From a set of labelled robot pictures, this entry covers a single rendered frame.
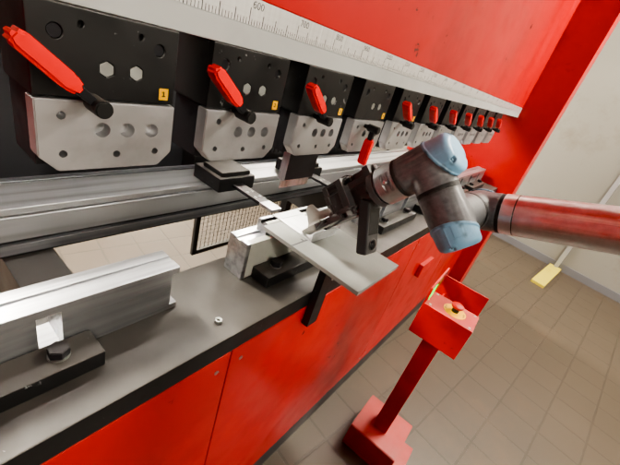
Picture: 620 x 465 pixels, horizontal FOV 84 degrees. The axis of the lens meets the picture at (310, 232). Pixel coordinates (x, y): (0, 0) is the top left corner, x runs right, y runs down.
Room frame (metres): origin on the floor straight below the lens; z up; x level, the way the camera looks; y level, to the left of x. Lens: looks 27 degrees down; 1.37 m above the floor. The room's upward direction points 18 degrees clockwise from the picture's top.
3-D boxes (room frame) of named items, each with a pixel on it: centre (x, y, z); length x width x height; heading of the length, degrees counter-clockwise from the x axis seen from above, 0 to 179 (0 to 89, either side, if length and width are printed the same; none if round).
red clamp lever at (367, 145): (0.86, -0.06, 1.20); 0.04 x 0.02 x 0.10; 59
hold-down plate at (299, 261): (0.77, 0.00, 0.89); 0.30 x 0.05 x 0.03; 149
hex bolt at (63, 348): (0.31, 0.28, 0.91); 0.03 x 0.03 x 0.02
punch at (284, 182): (0.77, 0.07, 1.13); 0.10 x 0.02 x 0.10; 149
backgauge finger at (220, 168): (0.84, 0.21, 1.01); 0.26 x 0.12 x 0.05; 59
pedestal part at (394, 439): (0.96, -0.55, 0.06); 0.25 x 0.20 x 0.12; 61
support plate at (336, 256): (0.69, -0.06, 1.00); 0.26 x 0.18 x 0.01; 59
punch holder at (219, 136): (0.57, 0.19, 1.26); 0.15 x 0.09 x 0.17; 149
